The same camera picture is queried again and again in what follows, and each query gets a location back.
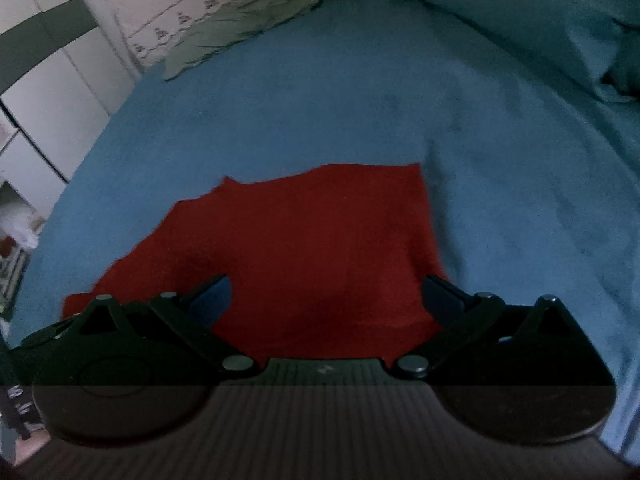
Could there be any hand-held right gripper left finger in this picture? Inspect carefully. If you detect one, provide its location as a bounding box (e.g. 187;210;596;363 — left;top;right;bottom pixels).
75;274;260;374

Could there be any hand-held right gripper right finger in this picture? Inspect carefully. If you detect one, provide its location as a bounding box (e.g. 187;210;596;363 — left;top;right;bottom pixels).
391;275;576;380

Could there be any red small garment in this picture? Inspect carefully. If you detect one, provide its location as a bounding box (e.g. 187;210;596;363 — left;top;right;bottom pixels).
63;162;452;361

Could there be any blue bed sheet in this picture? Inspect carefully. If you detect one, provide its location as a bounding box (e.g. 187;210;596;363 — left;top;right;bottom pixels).
9;0;640;466

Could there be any white wardrobe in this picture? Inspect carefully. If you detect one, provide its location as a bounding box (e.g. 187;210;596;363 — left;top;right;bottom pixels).
0;0;137;221

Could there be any green patterned cloth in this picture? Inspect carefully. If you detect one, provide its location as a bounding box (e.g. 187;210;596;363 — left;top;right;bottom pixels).
163;0;323;82

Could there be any teal blanket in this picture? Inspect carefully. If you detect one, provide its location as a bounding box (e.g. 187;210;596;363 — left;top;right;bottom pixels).
374;0;640;106

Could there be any white embroidered pillow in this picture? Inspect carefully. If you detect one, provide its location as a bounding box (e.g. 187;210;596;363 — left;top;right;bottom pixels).
82;0;321;73

